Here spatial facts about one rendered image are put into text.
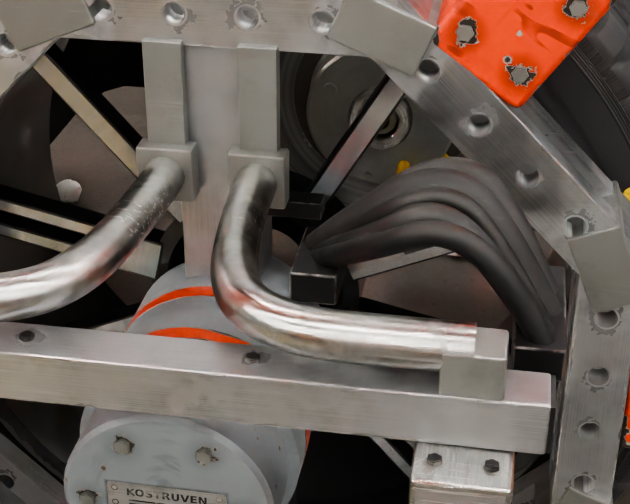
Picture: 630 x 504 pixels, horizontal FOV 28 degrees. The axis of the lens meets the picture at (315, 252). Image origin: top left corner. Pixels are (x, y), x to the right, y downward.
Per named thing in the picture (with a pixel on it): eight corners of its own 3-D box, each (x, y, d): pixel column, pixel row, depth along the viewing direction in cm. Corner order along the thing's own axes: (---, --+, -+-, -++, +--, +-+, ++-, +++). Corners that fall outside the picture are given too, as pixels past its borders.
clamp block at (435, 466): (511, 457, 70) (519, 379, 67) (506, 572, 62) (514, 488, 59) (420, 448, 70) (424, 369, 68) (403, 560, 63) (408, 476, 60)
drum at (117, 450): (337, 405, 94) (339, 240, 87) (285, 612, 76) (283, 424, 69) (155, 387, 96) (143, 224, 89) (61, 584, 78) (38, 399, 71)
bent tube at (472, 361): (513, 221, 77) (528, 58, 72) (503, 404, 61) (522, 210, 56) (234, 199, 80) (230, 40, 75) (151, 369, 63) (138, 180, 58)
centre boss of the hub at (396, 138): (423, 131, 125) (397, 75, 122) (422, 138, 123) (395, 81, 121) (365, 153, 127) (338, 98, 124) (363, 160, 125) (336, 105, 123)
